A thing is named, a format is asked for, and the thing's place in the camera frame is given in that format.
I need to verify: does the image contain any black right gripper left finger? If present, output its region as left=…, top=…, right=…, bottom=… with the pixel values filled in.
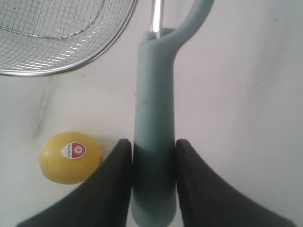
left=18, top=139, right=132, bottom=227

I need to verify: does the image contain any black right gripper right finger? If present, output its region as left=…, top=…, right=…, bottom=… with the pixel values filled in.
left=175, top=139, right=295, bottom=227

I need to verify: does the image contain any yellow lemon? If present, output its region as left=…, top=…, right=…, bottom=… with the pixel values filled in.
left=39, top=131, right=103, bottom=184

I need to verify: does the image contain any teal handled peeler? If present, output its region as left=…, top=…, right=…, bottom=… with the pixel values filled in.
left=131, top=0, right=213, bottom=227

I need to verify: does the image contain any metal wire mesh basket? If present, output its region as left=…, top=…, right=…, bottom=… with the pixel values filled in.
left=0, top=0, right=137, bottom=77

